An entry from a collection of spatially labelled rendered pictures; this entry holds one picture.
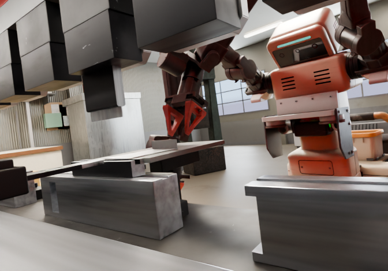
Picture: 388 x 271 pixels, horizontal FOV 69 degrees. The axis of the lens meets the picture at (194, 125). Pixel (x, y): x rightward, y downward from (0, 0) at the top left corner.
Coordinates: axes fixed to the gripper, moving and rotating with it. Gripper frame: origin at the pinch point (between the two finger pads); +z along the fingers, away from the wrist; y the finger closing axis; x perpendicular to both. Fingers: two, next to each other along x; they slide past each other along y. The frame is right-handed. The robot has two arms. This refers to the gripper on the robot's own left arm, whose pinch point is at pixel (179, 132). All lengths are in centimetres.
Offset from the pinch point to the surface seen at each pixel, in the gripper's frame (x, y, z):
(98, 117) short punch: -20.2, -3.3, 5.3
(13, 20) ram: -36.4, -26.9, -15.1
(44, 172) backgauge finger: -27.5, 0.2, 19.0
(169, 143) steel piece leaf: -5.0, 2.7, 5.2
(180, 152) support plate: -6.5, 8.1, 8.0
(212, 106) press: 372, -283, -241
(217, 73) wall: 685, -537, -587
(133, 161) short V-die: -16.4, 6.7, 13.4
